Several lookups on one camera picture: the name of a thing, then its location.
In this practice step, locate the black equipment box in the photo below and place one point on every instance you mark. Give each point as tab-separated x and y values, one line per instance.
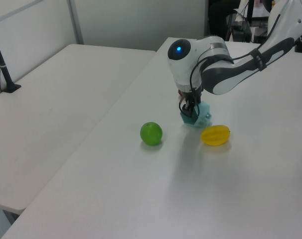
259	35

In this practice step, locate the yellow starfruit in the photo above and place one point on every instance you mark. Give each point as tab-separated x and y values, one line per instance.
214	135

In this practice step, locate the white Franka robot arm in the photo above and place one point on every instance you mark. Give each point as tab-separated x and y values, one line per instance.
215	67

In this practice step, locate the black tripod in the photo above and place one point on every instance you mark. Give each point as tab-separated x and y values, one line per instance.
232	27

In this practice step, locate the grey partition frame post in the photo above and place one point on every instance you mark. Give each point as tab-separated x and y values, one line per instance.
75	21

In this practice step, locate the green apple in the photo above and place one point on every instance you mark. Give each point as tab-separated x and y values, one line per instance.
151	133

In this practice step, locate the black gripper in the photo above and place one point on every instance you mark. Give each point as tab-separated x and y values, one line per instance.
191	95

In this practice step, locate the black vertical pole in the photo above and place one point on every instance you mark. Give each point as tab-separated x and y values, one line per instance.
250	10

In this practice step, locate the white side table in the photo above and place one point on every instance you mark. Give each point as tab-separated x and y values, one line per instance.
41	119

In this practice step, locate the black office chair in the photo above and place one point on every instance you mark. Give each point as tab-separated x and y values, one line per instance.
217	20

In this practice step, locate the black pole with base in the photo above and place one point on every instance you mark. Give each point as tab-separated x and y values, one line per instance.
1	64

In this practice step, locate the light blue hexagonal mug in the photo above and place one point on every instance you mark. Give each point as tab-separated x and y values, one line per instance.
202	117

